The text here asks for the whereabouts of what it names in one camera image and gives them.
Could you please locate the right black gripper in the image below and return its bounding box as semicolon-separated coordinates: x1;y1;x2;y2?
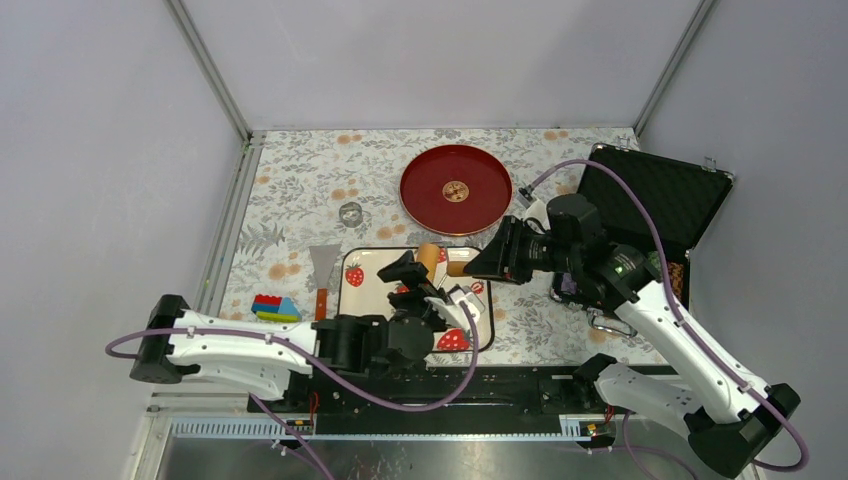
463;214;579;285

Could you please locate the wooden roller with handle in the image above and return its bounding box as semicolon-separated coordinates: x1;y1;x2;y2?
416;243;472;283

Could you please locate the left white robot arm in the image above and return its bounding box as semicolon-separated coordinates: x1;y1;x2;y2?
129;251;478;411

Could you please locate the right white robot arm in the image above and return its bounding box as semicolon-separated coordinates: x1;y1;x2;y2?
463;194;802;478

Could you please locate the red round lacquer tray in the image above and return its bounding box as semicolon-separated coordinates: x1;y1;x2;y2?
399;144;514;236

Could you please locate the metal round cookie cutter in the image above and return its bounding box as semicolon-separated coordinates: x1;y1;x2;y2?
338;202;364;228

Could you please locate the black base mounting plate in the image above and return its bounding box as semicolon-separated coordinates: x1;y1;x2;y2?
266;366;626;436

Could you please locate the floral tablecloth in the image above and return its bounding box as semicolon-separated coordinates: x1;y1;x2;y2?
212;128;663;365

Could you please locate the colourful toy brick block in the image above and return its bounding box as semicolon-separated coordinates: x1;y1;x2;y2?
251;294;302;323

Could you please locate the black poker chip case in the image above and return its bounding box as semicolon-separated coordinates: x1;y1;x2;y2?
551;144;734;315

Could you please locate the metal scraper orange handle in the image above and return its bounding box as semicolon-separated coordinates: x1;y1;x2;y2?
309;244;341;321

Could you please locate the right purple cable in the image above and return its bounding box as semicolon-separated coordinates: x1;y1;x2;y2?
526;158;811;480

